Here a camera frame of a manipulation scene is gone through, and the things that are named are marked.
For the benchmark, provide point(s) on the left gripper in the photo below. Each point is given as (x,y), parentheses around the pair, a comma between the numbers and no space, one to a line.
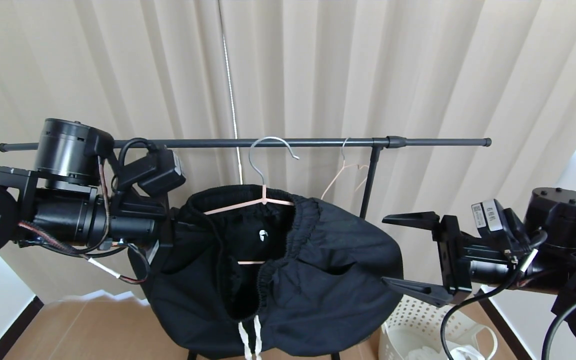
(133,220)

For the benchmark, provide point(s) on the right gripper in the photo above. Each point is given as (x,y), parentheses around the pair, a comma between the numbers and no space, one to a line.
(453,260)

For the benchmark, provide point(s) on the black shorts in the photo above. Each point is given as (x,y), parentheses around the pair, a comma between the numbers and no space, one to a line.
(318,270)

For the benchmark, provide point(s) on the pink clothes hanger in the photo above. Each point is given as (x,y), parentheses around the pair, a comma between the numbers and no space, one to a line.
(264,192)
(343,167)

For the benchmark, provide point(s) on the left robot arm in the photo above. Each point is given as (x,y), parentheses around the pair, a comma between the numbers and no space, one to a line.
(68,150)

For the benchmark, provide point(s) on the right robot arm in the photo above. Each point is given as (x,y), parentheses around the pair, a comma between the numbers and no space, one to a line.
(560,215)

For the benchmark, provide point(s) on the white laundry basket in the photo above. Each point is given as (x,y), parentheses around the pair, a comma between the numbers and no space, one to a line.
(418,320)

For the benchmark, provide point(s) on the black clothes rack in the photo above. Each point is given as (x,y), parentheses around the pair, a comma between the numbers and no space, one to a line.
(418,142)

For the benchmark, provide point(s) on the white garment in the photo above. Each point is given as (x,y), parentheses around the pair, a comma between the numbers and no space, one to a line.
(448,354)

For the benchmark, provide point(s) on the beige curtain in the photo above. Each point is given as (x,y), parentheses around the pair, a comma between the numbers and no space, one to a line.
(418,65)

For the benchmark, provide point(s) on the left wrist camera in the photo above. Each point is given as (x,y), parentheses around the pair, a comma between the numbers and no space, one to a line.
(163,172)

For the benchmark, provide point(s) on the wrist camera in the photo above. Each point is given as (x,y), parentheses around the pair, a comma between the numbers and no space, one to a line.
(498,220)
(163,172)

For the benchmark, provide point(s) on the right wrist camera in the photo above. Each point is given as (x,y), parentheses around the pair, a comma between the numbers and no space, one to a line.
(498,220)

